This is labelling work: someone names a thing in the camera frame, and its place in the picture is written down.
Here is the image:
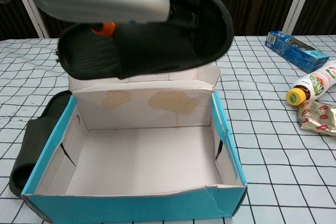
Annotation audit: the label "white metal frame post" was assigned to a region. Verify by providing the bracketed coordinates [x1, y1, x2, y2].
[282, 0, 312, 36]
[19, 0, 50, 38]

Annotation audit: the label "light blue cardboard shoe box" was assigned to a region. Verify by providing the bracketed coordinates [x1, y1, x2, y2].
[20, 63, 248, 223]

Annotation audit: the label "black rubber slipper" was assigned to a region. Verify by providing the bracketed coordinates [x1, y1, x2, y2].
[9, 90, 72, 198]
[56, 0, 234, 80]

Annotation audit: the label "white bottle with yellow cap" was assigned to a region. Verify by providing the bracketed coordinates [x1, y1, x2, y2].
[286, 60, 336, 108]

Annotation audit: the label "white black checkered tablecloth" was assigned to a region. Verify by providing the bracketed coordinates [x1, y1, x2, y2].
[0, 34, 336, 224]

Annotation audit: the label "blue cookie box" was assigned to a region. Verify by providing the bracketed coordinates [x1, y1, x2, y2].
[265, 30, 330, 74]

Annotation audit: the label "gold and red foil bag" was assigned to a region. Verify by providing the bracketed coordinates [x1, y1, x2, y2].
[298, 100, 336, 137]

